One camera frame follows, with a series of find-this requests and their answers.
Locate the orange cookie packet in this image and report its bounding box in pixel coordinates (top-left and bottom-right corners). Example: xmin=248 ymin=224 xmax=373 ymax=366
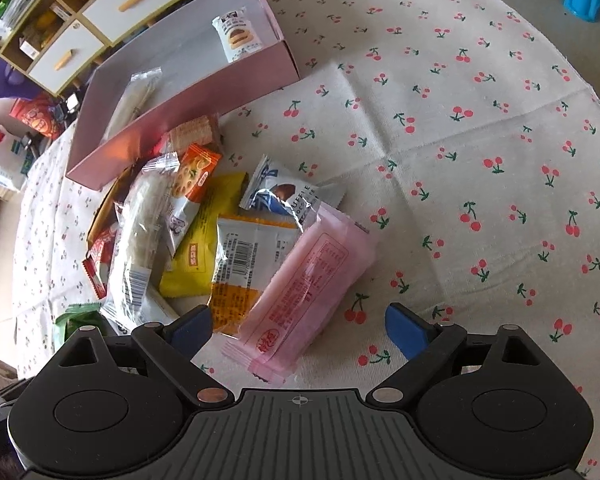
xmin=165 ymin=143 xmax=223 ymax=258

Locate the gold stick packet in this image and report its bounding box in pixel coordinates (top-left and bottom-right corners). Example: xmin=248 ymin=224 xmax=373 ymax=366
xmin=87 ymin=165 xmax=131 ymax=241

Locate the white drawer orange handle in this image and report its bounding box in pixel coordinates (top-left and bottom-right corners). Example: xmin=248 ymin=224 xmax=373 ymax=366
xmin=82 ymin=0 xmax=191 ymax=46
xmin=27 ymin=20 xmax=106 ymax=96

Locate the red snack bucket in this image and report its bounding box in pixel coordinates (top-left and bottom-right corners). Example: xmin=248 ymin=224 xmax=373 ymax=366
xmin=10 ymin=95 xmax=63 ymax=138

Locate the pink cardboard box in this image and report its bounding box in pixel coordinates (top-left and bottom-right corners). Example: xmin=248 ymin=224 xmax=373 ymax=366
xmin=66 ymin=0 xmax=301 ymax=192

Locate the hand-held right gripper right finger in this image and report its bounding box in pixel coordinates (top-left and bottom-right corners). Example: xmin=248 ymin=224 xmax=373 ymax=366
xmin=371 ymin=303 xmax=543 ymax=406

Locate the green snack packet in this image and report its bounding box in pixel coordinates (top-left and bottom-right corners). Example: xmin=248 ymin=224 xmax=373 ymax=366
xmin=55 ymin=302 xmax=108 ymax=351

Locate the purple cap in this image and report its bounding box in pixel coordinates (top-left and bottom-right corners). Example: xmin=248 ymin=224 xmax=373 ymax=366
xmin=0 ymin=57 xmax=46 ymax=103

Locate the blue white chocolate packet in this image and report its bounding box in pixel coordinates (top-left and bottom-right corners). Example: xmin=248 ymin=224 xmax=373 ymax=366
xmin=239 ymin=155 xmax=346 ymax=226

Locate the clear tan wafer packet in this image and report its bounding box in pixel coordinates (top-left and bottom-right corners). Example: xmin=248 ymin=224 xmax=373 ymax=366
xmin=167 ymin=115 xmax=221 ymax=153

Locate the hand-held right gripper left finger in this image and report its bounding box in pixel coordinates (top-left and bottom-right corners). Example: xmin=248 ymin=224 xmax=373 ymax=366
xmin=52 ymin=306 xmax=233 ymax=406

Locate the white brown cookie packet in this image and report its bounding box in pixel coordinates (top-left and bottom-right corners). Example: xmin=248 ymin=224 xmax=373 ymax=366
xmin=211 ymin=7 xmax=265 ymax=63

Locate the long clear white snack packet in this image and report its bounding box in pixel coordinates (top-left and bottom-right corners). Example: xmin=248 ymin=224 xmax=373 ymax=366
xmin=102 ymin=152 xmax=181 ymax=336

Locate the wooden cabinet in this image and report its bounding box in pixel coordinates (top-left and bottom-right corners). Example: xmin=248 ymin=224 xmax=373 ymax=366
xmin=0 ymin=0 xmax=196 ymax=97

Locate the yellow snack packet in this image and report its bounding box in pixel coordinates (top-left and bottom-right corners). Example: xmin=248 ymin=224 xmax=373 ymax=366
xmin=159 ymin=172 xmax=248 ymax=313

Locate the red snack packet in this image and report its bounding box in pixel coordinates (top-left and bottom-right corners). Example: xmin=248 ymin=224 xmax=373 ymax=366
xmin=87 ymin=225 xmax=119 ymax=271
xmin=82 ymin=255 xmax=109 ymax=298

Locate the red white plastic bag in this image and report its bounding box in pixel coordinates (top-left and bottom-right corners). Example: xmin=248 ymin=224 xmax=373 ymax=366
xmin=0 ymin=127 xmax=31 ymax=191

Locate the orange white barcode packet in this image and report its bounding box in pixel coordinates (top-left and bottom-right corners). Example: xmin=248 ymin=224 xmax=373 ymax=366
xmin=210 ymin=215 xmax=306 ymax=338

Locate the pink snack packet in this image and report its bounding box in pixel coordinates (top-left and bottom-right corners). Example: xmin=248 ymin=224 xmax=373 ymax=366
xmin=223 ymin=205 xmax=378 ymax=386

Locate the cherry print tablecloth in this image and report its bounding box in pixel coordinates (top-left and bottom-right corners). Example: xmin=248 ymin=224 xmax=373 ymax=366
xmin=12 ymin=0 xmax=600 ymax=480

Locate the clear white rice cracker packet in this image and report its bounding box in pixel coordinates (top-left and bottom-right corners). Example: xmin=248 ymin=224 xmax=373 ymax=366
xmin=102 ymin=67 xmax=162 ymax=141

